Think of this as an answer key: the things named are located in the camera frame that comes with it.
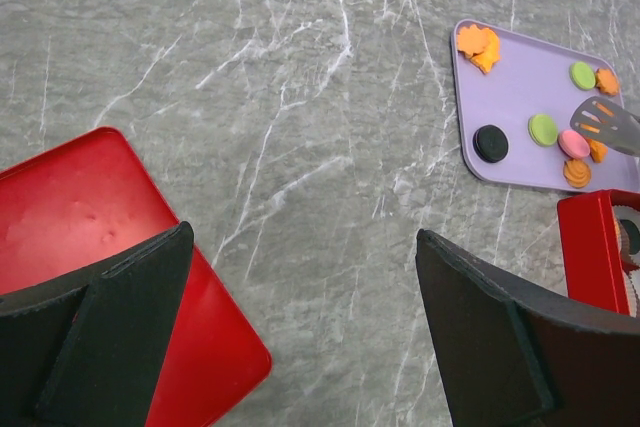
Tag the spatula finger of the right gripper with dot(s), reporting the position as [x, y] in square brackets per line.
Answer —
[626, 141]

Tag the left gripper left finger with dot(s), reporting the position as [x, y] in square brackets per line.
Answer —
[87, 348]

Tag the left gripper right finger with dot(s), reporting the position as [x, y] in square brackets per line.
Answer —
[511, 352]

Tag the orange fish cookie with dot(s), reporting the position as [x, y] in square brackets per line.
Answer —
[491, 55]
[598, 150]

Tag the green round cookie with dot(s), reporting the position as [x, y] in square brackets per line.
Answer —
[543, 129]
[582, 75]

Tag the black round cookie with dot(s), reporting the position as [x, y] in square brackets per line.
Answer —
[633, 234]
[490, 143]

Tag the red cookie tin box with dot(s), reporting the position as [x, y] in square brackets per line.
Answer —
[591, 238]

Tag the orange round cookie right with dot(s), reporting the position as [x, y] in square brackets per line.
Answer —
[601, 118]

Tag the pink round cookie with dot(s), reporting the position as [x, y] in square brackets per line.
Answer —
[573, 144]

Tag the orange flower cookie right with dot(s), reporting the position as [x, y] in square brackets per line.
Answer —
[607, 82]

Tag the orange flower cookie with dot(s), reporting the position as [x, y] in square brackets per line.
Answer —
[472, 40]
[607, 82]

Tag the orange swirl cookie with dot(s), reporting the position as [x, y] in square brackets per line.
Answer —
[577, 173]

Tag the lavender plastic tray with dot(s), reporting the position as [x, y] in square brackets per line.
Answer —
[532, 77]

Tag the black round cookie on tray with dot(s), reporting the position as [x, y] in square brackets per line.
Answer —
[490, 143]

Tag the red tin lid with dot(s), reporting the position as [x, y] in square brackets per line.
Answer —
[90, 199]

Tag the orange flower cookie left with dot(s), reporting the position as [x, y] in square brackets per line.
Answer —
[472, 40]

